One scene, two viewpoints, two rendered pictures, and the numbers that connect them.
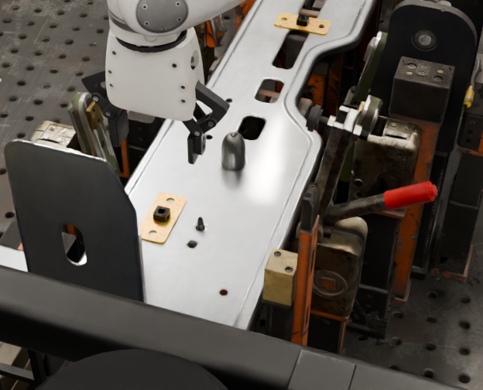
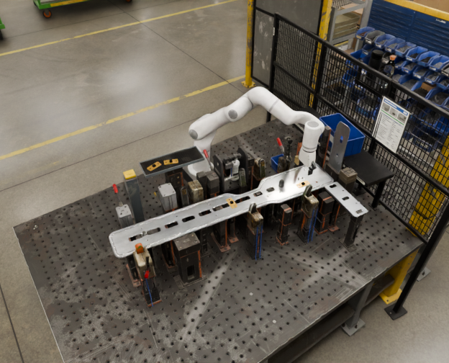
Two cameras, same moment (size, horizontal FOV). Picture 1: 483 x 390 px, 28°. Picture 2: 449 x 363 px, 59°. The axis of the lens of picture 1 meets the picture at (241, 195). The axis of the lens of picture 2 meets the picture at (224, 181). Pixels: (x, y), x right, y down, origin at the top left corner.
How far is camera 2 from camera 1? 2.76 m
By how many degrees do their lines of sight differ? 85
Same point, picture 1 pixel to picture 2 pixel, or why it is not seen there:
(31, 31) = (247, 337)
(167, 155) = (291, 193)
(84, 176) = (342, 125)
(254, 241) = (292, 173)
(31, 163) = (347, 130)
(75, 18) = (228, 332)
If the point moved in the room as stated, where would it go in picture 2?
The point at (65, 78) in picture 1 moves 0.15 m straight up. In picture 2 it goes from (255, 306) to (255, 290)
